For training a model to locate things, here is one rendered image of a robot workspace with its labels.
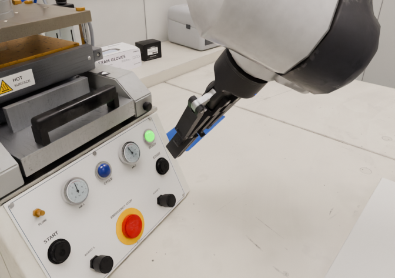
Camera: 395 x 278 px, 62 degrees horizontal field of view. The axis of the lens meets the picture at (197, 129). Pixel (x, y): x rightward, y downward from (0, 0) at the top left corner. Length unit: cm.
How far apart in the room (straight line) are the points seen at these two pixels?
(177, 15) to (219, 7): 130
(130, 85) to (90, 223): 25
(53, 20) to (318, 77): 43
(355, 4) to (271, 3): 8
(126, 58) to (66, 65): 68
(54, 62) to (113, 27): 92
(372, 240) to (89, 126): 51
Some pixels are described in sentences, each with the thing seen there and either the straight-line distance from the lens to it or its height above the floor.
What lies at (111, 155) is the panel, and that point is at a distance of 58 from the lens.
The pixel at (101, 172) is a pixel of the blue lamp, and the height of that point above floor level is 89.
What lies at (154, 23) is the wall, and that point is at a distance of 165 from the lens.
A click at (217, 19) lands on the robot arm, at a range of 28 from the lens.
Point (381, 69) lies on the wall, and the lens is 284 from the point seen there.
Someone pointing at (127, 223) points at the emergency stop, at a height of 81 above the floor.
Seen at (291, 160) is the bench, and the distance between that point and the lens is 84.
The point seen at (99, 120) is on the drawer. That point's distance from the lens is 56.
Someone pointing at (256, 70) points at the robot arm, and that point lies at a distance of 42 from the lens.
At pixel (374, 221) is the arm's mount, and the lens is 71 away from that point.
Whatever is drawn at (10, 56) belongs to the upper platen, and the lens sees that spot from 61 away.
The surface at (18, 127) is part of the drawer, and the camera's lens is 56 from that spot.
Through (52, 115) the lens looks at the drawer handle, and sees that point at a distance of 50.
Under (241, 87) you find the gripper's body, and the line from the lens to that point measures 45.
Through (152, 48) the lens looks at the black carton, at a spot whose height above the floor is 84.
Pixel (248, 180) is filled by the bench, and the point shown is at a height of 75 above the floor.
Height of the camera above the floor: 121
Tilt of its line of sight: 30 degrees down
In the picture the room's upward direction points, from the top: straight up
